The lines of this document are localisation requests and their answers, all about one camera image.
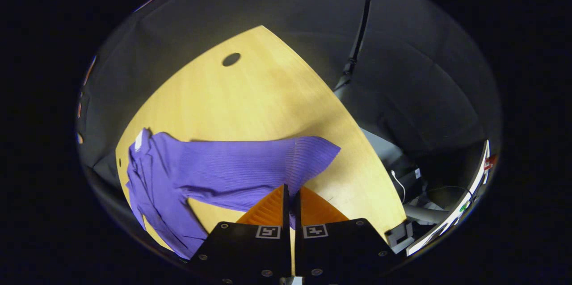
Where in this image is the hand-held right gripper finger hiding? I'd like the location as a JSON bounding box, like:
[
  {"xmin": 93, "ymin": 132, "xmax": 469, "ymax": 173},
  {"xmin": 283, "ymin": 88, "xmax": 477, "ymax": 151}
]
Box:
[
  {"xmin": 190, "ymin": 184, "xmax": 293, "ymax": 279},
  {"xmin": 294, "ymin": 185, "xmax": 396, "ymax": 279}
]

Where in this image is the purple ribbed garment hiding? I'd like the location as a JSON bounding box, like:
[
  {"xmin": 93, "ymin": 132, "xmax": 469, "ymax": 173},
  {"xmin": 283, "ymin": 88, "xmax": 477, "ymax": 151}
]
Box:
[{"xmin": 126, "ymin": 128, "xmax": 341, "ymax": 260}]

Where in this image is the grey metal table leg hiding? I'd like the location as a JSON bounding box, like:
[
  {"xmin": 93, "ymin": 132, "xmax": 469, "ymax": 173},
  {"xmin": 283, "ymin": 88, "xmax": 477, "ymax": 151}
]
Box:
[{"xmin": 402, "ymin": 204, "xmax": 450, "ymax": 225}]

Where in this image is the black backdrop stand pole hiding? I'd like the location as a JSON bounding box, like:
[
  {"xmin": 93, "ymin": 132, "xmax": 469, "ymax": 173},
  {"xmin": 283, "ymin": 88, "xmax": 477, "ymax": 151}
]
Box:
[{"xmin": 333, "ymin": 0, "xmax": 372, "ymax": 93}]

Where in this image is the white cable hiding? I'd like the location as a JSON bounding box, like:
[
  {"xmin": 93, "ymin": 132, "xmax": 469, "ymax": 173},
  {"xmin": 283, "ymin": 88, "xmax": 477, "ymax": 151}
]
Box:
[{"xmin": 391, "ymin": 170, "xmax": 406, "ymax": 204}]

